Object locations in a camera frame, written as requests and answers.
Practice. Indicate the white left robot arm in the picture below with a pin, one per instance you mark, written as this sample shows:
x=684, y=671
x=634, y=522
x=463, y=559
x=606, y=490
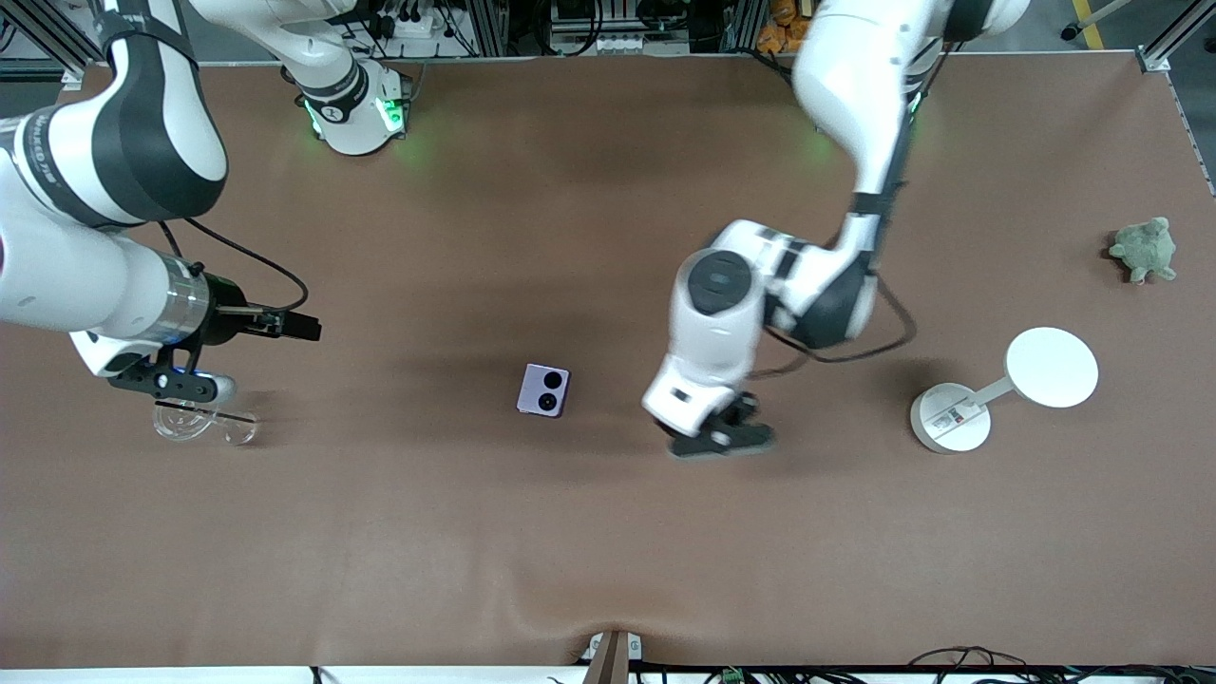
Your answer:
x=855, y=85

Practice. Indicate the white power strip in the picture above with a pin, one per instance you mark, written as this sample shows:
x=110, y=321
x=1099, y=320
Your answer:
x=418, y=26

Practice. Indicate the grey table edge bracket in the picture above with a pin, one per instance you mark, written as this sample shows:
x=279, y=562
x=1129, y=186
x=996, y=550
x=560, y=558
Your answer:
x=612, y=655

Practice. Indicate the lilac flip phone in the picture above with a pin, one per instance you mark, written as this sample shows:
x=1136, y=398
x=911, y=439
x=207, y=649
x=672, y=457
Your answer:
x=543, y=389

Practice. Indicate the brown table cover sheet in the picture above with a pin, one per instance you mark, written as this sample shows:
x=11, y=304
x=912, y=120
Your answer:
x=608, y=532

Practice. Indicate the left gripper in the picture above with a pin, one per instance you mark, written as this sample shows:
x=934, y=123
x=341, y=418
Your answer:
x=732, y=414

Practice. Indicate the green plush turtle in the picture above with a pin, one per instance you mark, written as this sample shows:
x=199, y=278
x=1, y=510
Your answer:
x=1146, y=250

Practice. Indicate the white round desk lamp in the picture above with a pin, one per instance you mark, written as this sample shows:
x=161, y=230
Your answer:
x=1050, y=369

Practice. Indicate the aluminium frame profile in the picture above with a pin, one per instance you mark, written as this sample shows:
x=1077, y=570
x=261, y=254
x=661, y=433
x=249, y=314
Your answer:
x=1170, y=43
x=59, y=43

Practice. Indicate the orange plush toy pile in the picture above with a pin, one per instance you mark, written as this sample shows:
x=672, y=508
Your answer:
x=781, y=28

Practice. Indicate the black drinking straw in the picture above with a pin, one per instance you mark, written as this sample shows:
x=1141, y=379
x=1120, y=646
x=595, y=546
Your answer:
x=233, y=418

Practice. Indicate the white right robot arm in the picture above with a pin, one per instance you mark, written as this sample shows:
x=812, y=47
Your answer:
x=57, y=275

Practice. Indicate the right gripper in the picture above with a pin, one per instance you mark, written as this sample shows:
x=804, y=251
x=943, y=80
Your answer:
x=226, y=312

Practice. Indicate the clear plastic cup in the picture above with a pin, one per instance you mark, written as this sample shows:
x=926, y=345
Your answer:
x=237, y=432

